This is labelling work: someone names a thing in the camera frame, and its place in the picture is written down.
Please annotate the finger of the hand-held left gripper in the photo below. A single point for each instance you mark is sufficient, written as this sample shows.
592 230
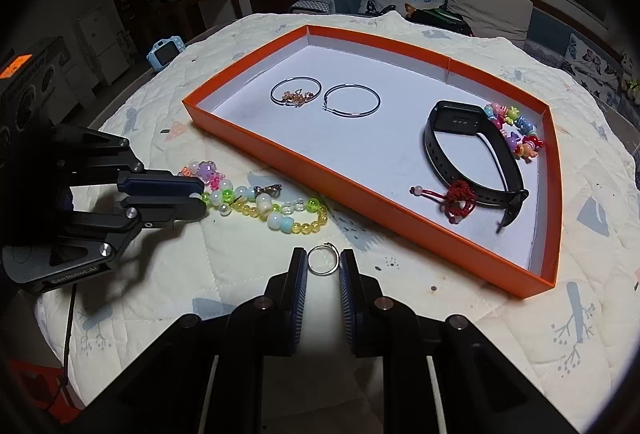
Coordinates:
165 213
160 185

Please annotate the white cabinet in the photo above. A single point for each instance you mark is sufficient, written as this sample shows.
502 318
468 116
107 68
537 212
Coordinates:
102 46

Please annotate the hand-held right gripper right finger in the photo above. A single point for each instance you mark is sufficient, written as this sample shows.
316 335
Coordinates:
346 299

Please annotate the small butterfly print pillow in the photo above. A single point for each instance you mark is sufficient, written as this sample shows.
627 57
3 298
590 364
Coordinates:
595 63

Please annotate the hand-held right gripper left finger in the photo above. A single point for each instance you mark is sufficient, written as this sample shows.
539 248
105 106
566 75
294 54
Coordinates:
299 299

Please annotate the pile of stuffed toys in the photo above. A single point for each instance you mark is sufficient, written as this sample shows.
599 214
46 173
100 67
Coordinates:
631 78

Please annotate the black smart band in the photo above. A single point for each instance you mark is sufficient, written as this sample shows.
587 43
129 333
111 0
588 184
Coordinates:
440 158

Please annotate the wooden side table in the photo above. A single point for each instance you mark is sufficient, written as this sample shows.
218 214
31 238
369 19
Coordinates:
210 6

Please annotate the small silver pendant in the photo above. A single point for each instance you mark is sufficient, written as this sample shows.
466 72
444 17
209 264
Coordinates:
267 190

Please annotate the beige pillow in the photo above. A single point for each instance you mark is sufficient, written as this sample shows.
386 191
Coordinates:
492 8

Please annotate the blue toy camera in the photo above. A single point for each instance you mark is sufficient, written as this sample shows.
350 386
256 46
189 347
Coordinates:
164 56

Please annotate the orange shallow box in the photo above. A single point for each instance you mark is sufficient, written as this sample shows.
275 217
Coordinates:
380 153

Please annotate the black bag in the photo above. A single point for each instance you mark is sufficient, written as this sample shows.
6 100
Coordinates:
440 21

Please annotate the red stool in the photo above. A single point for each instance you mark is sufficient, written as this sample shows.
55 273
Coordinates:
42 386

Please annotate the silver hoop earring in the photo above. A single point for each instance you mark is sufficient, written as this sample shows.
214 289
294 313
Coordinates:
274 96
376 106

